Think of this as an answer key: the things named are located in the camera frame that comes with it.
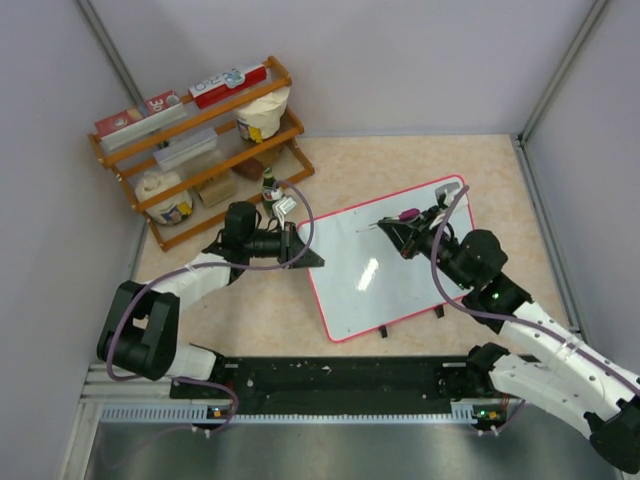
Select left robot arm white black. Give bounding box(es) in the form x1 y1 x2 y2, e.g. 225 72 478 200
97 201 325 397

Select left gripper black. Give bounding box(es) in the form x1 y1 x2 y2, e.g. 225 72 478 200
245 222 323 270

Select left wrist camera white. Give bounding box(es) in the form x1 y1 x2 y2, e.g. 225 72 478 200
272 188 297 224

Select clear plastic box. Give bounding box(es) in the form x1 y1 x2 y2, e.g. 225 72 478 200
153 127 218 172

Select brown cardboard packet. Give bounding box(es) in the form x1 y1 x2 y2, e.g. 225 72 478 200
194 172 237 208

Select green glass bottle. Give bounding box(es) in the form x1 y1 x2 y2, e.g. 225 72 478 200
262 167 283 218

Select red silver foil box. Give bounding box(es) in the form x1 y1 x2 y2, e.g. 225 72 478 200
94 90 187 150

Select red white long box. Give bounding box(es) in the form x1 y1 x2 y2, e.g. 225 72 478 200
189 64 267 109

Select marker pen with magenta cap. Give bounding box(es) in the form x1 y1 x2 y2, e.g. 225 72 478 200
356 208 420 233

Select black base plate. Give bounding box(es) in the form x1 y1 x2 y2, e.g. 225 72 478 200
169 355 501 415

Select white paper bag upper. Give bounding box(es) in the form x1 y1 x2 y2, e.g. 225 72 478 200
235 87 290 143

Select orange wooden shelf rack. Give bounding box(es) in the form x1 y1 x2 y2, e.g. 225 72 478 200
88 56 315 251

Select grey cable duct rail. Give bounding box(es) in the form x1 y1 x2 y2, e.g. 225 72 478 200
100 403 478 425

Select whiteboard with pink frame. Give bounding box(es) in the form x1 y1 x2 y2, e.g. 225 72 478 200
298 175 465 342

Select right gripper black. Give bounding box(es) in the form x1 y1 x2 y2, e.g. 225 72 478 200
380 205 473 290

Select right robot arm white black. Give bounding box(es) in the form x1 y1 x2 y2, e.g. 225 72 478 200
376 208 639 474

